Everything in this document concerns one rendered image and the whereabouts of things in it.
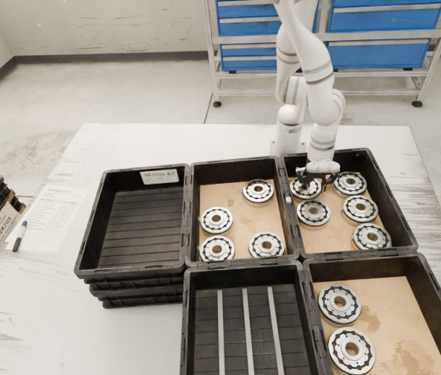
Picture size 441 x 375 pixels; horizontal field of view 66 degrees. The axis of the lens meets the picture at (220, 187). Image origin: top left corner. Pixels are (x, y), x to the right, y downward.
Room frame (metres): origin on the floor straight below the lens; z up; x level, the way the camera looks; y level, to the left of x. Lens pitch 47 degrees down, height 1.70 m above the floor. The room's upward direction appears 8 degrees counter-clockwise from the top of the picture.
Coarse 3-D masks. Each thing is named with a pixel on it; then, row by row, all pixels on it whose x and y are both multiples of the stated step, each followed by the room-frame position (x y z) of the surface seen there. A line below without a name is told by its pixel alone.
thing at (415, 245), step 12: (288, 156) 0.82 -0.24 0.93; (300, 156) 0.81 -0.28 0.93; (372, 156) 0.76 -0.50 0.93; (288, 180) 0.71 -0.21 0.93; (384, 180) 0.66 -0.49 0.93; (288, 192) 0.66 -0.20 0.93; (396, 204) 0.56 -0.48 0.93; (408, 228) 0.48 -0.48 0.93; (300, 240) 0.49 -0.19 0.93; (300, 252) 0.45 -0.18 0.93; (324, 252) 0.44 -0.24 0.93; (336, 252) 0.44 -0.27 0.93; (348, 252) 0.44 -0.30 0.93; (360, 252) 0.43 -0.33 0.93; (372, 252) 0.43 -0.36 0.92; (384, 252) 0.42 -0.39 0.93
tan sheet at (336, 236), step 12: (324, 192) 0.73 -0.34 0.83; (336, 204) 0.67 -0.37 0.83; (336, 216) 0.62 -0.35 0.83; (300, 228) 0.60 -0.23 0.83; (324, 228) 0.58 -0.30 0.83; (336, 228) 0.58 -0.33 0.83; (348, 228) 0.57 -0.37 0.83; (312, 240) 0.55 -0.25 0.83; (324, 240) 0.54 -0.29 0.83; (336, 240) 0.54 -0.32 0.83; (348, 240) 0.53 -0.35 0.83; (372, 240) 0.52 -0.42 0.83; (312, 252) 0.51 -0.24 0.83
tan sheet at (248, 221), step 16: (208, 192) 0.80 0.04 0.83; (224, 192) 0.79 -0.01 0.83; (240, 192) 0.78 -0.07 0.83; (208, 208) 0.72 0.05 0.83; (240, 208) 0.71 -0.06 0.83; (256, 208) 0.70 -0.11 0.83; (272, 208) 0.69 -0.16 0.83; (240, 224) 0.64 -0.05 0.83; (256, 224) 0.63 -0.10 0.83; (272, 224) 0.63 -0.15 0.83; (240, 240) 0.58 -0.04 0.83; (240, 256) 0.53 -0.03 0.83
